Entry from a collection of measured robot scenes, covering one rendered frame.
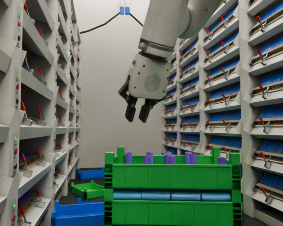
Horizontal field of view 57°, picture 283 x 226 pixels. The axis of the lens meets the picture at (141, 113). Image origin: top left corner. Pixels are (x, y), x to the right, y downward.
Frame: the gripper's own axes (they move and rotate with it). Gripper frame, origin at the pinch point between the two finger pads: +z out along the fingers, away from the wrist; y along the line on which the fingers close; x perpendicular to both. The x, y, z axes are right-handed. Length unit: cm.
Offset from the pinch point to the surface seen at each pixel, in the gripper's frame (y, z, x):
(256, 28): 104, -35, 62
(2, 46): -30.9, -5.4, 27.8
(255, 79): 108, -6, 51
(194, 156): 12.2, 5.5, -12.3
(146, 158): -1.0, 6.8, -10.9
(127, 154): 1.4, 13.3, 1.2
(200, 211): 7.6, 12.0, -23.9
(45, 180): -5, 69, 63
